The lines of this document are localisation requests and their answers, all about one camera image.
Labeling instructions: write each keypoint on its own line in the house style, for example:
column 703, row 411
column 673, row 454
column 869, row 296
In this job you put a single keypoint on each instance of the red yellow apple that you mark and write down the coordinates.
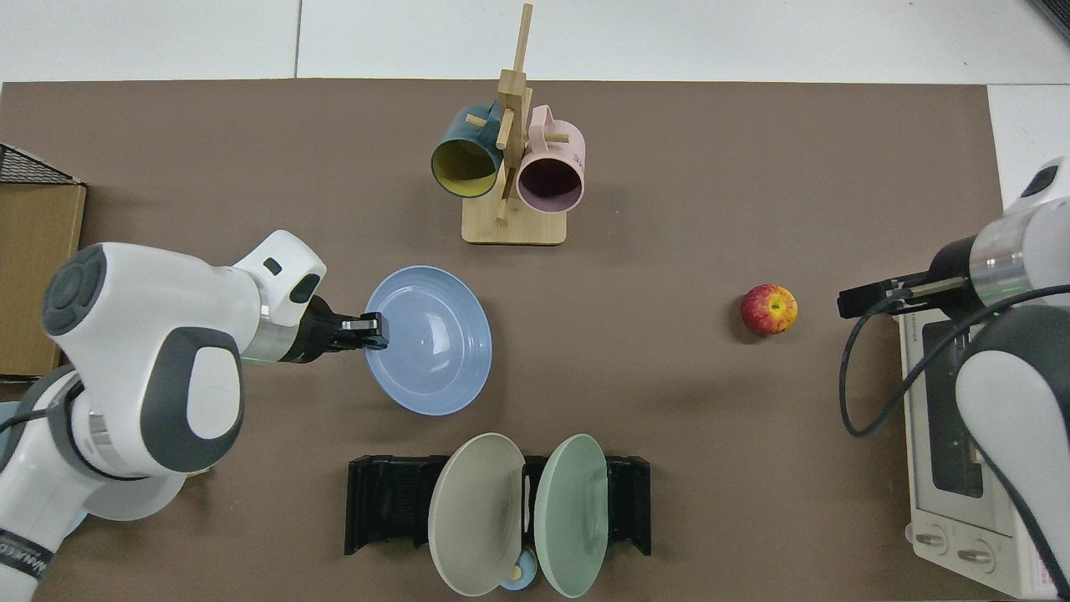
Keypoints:
column 767, row 311

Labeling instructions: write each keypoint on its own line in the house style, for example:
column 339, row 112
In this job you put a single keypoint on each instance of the dark teal mug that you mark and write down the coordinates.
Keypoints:
column 460, row 125

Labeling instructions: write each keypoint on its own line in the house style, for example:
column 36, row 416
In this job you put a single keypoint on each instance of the beige plate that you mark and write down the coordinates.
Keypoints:
column 472, row 518

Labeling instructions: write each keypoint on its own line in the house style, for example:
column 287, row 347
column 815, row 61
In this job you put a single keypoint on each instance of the brown table cloth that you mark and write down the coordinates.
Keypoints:
column 627, row 376

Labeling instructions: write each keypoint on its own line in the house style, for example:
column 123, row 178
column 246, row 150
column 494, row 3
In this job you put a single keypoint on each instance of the small blue round thing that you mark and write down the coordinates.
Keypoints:
column 527, row 573

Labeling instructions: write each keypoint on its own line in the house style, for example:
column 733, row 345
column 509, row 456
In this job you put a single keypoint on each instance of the black dish rack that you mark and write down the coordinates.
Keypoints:
column 384, row 502

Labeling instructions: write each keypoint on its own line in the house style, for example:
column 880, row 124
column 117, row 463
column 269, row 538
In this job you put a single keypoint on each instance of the grey white plate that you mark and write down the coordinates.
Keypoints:
column 142, row 502

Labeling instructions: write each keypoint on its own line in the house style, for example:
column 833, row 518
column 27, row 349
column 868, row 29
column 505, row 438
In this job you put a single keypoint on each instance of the pale toaster oven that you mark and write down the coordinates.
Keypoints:
column 945, row 510

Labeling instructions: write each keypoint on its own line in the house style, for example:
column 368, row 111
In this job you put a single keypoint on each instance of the green plate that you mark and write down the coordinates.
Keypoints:
column 568, row 518

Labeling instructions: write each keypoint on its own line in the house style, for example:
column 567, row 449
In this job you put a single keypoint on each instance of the dark object at room edge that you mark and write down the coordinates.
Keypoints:
column 1055, row 12

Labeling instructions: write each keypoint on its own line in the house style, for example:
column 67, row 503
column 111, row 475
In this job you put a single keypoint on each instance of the pink mug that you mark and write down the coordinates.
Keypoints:
column 562, row 142

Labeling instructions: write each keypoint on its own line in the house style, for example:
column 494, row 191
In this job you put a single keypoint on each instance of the wooden cup stand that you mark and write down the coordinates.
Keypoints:
column 514, row 226

